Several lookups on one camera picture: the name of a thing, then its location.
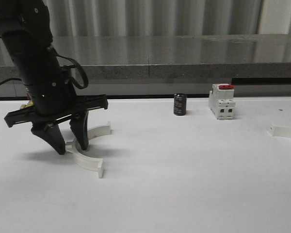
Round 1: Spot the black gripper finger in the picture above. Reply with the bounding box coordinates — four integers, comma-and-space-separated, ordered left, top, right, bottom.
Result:
69, 111, 89, 150
31, 123, 65, 155

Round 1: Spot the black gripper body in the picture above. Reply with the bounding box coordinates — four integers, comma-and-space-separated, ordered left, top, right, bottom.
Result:
4, 77, 108, 130

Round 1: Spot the white half-ring clamp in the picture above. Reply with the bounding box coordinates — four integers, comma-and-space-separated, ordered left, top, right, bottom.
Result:
269, 124, 291, 139
65, 121, 111, 178

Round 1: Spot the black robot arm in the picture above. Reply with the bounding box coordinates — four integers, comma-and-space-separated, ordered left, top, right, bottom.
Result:
0, 0, 108, 154

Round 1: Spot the brass valve with red handwheel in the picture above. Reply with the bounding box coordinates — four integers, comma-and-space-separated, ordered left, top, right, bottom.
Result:
19, 92, 34, 109

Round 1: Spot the grey stone counter ledge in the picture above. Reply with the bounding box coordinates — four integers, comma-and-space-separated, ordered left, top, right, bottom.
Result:
0, 34, 291, 82

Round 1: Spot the black cylindrical capacitor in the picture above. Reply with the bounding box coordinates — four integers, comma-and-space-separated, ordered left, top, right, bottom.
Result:
173, 93, 187, 116

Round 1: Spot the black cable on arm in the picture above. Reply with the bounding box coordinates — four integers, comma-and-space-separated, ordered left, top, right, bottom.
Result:
0, 47, 89, 89

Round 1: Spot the white circuit breaker red switch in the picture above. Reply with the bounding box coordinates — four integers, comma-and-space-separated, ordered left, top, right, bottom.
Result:
209, 83, 236, 120

